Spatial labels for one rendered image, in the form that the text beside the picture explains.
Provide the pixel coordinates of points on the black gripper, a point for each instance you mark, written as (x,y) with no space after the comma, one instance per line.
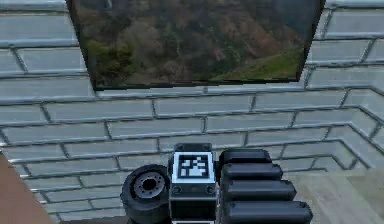
(146,196)

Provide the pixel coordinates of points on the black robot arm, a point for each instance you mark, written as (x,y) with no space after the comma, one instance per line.
(256,190)

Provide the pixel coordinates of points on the framed landscape picture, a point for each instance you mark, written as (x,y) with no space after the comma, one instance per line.
(193,43)

